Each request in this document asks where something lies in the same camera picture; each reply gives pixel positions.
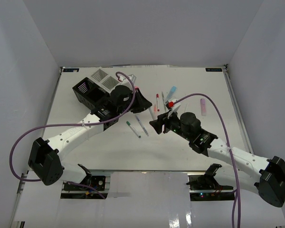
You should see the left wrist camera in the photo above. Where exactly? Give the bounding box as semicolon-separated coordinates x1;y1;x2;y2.
118;74;137;89

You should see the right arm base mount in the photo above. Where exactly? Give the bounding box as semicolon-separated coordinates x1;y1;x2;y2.
186;174;235;202

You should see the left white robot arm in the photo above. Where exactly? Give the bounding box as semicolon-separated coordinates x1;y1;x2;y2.
28;85;152;190

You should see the white two-slot pen holder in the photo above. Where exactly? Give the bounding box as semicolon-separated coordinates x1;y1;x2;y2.
88;68;122;93

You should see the right black table label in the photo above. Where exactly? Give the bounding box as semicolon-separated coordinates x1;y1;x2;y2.
205;67;222;72

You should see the black table label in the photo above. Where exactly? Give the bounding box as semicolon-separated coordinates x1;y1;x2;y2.
205;67;222;72
63;68;79;73

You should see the green gel pen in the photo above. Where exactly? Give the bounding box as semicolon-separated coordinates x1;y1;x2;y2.
161;91;167;112

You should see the blue-capped lead case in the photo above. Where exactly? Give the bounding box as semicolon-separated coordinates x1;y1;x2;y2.
165;86;177;101

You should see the purple highlighter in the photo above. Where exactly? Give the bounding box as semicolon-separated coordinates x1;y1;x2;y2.
200;98;207;116

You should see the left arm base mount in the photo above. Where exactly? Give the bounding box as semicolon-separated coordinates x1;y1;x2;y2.
60;175;110;200

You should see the red-capped white marker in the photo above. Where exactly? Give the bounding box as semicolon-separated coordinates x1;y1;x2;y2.
156;94;160;112

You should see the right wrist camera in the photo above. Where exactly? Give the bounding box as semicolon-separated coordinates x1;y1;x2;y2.
167;99;181;118

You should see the blue gel pen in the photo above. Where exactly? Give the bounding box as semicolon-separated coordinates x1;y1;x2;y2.
135;115;149;136

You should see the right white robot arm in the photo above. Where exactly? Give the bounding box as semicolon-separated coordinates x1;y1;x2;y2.
149;112;285;208

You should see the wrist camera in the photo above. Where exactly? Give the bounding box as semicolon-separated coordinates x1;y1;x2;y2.
167;99;181;118
118;74;137;89

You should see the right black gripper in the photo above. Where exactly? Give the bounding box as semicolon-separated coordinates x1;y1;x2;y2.
149;109;192;142

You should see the green-capped white marker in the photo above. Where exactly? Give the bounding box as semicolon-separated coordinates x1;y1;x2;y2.
126;121;141;138

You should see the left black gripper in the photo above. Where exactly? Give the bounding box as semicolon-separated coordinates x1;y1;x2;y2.
118;88;152;116

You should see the left black table label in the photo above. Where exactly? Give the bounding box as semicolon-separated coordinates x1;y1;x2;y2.
63;68;79;73

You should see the black two-slot pen holder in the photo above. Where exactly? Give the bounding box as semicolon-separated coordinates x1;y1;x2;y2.
72;77;110;111

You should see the orange-capped lead case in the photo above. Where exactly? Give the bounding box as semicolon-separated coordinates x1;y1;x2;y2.
148;107;156;120

